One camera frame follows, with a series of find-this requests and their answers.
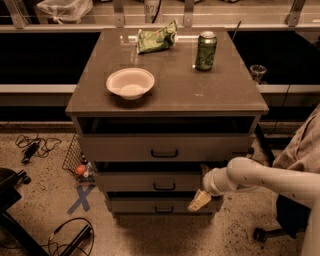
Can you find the grey drawer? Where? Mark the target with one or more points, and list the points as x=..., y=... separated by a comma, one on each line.
x=184, y=139
x=152, y=176
x=172, y=203

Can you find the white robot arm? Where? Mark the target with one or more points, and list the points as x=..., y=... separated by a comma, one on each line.
x=241, y=172

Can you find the grey drawer cabinet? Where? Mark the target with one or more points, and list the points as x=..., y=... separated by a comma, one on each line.
x=180, y=90

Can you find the black table leg right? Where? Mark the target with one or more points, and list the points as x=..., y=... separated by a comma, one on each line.
x=264, y=145

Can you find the green chip bag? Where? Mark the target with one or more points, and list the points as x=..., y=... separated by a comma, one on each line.
x=153, y=41

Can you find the blue tape cross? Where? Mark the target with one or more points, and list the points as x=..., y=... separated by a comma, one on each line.
x=82, y=201

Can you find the wire basket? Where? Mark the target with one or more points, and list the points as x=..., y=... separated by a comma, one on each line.
x=75, y=158

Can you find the white plastic bag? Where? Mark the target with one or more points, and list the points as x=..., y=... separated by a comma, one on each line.
x=66, y=10

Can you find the black power adapter with cable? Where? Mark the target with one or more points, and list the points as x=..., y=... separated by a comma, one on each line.
x=35, y=147

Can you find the white paper bowl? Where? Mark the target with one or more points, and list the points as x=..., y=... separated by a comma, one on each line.
x=130, y=83

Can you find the green soda can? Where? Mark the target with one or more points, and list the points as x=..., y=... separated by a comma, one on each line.
x=207, y=43

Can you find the orange ball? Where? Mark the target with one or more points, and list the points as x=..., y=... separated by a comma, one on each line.
x=80, y=170

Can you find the black office chair left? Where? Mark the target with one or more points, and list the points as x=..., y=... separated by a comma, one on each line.
x=8, y=197

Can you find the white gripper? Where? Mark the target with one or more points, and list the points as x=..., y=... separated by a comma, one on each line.
x=209, y=182

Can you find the clear plastic cup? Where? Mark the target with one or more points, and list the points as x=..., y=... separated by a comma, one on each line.
x=257, y=71

